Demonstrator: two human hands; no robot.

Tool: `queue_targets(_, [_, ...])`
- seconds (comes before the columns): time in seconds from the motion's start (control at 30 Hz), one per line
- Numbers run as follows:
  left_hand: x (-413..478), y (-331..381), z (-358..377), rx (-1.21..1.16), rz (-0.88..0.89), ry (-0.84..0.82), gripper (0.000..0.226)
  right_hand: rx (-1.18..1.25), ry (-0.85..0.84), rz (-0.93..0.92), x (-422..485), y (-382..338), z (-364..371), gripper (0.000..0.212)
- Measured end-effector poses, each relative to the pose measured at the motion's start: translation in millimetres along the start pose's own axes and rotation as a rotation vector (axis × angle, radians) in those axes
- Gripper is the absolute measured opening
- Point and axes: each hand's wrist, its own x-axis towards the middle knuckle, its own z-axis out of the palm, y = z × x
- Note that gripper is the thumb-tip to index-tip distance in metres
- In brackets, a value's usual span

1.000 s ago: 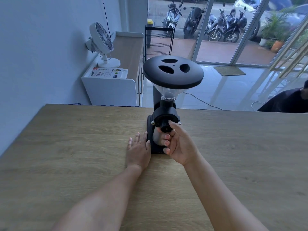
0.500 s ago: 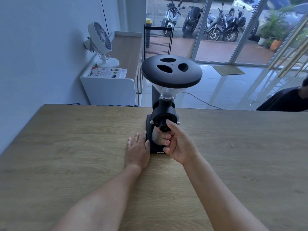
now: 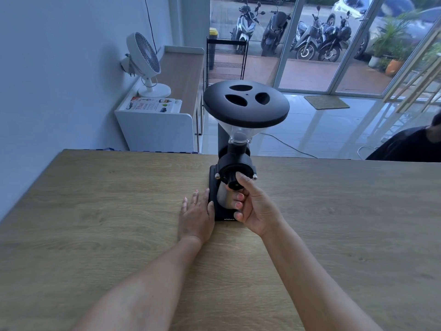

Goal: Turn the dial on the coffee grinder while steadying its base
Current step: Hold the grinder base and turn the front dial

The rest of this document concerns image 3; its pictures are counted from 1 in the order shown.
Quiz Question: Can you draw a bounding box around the black coffee grinder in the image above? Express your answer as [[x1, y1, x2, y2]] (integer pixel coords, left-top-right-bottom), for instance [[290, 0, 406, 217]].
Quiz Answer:
[[203, 80, 290, 222]]

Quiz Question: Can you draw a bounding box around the person's left hand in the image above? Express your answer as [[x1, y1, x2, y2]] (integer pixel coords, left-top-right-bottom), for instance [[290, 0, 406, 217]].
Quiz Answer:
[[177, 189, 216, 244]]

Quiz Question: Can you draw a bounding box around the green potted plant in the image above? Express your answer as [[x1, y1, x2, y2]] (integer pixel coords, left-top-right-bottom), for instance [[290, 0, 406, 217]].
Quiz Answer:
[[368, 12, 419, 71]]

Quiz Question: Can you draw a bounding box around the person's left forearm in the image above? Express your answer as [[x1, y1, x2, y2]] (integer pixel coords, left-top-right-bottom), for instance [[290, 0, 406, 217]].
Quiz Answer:
[[74, 235, 204, 331]]

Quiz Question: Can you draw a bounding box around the glass door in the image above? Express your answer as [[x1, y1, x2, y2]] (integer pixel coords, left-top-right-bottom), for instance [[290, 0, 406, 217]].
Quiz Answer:
[[275, 0, 441, 98]]

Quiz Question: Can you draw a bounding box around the white and black scooter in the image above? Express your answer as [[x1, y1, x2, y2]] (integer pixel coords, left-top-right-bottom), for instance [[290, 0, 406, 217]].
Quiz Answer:
[[230, 1, 266, 54]]

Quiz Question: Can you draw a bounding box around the wooden frame stand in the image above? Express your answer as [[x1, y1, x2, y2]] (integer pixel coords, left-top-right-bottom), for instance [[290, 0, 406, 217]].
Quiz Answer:
[[382, 29, 441, 115]]

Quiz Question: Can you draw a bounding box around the grey scooter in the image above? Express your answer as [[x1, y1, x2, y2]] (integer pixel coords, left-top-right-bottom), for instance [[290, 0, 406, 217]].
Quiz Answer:
[[290, 6, 325, 61]]

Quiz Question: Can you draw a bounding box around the orange plant pot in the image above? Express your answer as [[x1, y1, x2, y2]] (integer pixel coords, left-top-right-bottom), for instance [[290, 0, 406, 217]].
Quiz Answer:
[[385, 58, 404, 77]]

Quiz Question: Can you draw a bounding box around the stack of printed brochures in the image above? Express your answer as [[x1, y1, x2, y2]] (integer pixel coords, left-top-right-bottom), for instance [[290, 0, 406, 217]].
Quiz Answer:
[[123, 96, 183, 114]]

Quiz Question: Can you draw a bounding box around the person's right hand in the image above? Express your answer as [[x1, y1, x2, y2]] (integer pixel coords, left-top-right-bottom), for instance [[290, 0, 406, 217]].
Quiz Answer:
[[234, 171, 285, 238]]

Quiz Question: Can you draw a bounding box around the black wire rack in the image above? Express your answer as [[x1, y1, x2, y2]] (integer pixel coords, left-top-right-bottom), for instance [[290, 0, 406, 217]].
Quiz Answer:
[[206, 36, 249, 88]]

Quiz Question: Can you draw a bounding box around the white desk fan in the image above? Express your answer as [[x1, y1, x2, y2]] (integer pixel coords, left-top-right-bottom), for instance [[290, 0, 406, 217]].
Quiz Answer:
[[120, 32, 172, 98]]

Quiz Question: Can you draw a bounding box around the black wall cable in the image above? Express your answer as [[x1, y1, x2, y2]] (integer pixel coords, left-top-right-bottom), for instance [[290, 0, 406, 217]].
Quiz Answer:
[[144, 0, 158, 54]]

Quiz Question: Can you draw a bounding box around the person's right forearm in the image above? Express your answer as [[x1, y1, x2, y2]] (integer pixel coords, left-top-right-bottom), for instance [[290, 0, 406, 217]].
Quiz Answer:
[[260, 219, 384, 331]]

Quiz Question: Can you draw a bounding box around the dark blue scooter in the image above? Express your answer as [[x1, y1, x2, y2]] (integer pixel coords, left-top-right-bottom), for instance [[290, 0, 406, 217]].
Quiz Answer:
[[316, 11, 353, 63]]

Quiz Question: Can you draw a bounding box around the white cable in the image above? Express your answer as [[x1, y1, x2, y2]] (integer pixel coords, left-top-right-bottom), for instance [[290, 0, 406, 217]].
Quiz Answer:
[[357, 145, 380, 160]]

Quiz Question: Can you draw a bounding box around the grey power cable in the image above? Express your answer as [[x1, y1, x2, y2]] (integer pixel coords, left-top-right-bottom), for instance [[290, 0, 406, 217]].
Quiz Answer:
[[259, 132, 318, 159]]

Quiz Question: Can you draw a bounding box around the green doormat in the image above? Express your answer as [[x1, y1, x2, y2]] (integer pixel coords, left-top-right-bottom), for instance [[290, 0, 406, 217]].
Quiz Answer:
[[303, 95, 351, 110]]

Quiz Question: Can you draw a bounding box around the white cabinet with wooden top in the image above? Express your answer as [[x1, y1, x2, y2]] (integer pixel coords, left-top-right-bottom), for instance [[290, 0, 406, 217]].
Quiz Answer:
[[114, 46, 206, 154]]

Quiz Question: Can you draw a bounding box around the steel grounds cup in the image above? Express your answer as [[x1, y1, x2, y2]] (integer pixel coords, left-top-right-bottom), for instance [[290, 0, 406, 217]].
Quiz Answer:
[[216, 184, 247, 218]]

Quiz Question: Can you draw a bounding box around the white car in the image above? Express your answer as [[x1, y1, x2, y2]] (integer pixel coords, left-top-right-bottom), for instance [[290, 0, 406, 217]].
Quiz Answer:
[[327, 0, 418, 60]]

